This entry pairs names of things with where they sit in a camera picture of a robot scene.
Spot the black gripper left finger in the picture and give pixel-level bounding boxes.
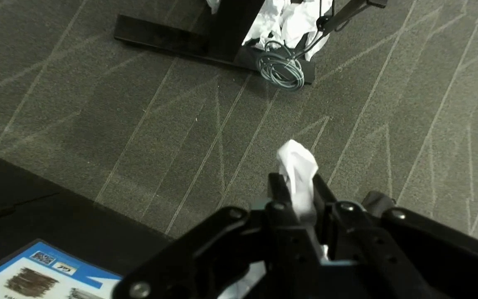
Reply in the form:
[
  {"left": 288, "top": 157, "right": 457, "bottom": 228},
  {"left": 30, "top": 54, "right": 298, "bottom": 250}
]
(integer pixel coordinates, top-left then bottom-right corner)
[{"left": 113, "top": 174, "right": 319, "bottom": 299}]

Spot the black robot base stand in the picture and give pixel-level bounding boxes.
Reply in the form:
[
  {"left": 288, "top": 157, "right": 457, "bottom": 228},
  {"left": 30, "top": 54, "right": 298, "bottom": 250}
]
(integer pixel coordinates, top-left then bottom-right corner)
[{"left": 113, "top": 0, "right": 390, "bottom": 87}]

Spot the coiled grey cable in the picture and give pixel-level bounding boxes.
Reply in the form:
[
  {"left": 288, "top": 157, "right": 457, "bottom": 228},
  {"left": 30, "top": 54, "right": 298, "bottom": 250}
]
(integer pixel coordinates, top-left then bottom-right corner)
[{"left": 256, "top": 39, "right": 308, "bottom": 92}]

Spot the left mixed paper bin label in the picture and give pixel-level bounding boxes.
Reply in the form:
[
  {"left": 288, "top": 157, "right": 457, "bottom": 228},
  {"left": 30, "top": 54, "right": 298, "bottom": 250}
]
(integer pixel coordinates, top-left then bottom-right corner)
[{"left": 0, "top": 242, "right": 122, "bottom": 299}]

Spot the white paper small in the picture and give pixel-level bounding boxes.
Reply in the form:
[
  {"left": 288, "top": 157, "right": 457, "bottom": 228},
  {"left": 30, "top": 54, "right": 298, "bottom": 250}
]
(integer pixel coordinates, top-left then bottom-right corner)
[{"left": 276, "top": 140, "right": 319, "bottom": 225}]

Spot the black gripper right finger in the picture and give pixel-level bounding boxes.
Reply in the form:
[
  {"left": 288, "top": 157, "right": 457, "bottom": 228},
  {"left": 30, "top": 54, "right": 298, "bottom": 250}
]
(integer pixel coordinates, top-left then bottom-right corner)
[{"left": 312, "top": 175, "right": 478, "bottom": 299}]

